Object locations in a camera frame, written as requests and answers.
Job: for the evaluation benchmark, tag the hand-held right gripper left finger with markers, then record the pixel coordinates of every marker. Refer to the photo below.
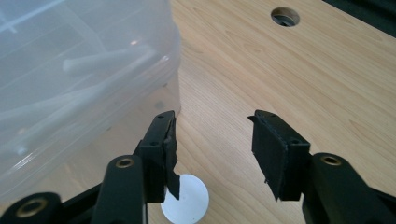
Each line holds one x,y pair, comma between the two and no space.
155,161

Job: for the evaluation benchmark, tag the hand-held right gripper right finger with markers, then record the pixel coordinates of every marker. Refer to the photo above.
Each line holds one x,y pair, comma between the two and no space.
280,155

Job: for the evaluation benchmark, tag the white round disc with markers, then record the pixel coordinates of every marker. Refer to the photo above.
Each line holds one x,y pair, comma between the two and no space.
193,199

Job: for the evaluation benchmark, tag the clear plastic storage box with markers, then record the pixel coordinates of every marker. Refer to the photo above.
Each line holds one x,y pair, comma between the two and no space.
77,62

